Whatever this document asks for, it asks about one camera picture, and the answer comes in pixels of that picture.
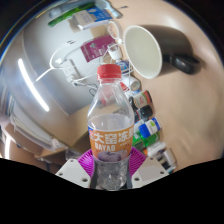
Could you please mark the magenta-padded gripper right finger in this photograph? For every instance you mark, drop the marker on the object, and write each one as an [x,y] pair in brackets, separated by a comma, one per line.
[148,170]

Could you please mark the green mouthwash bottle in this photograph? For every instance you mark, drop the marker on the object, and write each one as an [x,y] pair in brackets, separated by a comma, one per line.
[148,139]

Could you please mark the white bottle orange cap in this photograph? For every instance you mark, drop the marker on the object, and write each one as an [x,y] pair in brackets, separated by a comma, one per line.
[156,149]

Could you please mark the black mug white inside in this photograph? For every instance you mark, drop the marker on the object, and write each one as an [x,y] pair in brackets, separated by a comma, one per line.
[143,50]

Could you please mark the white wall outlet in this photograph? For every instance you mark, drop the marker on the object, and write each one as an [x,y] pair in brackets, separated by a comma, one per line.
[69,70]

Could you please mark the blue and white bottle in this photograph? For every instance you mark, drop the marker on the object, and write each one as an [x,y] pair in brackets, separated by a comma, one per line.
[150,127]

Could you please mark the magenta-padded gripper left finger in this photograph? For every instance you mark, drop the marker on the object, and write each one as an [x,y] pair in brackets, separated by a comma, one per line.
[75,171]

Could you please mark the clear red-capped drink bottle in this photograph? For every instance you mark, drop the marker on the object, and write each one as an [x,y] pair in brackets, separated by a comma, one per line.
[110,140]

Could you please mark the white and blue carton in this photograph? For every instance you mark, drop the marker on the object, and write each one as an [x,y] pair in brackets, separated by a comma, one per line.
[91,18]

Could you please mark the dark jar green lid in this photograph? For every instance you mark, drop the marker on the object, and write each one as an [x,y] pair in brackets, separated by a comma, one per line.
[143,99]

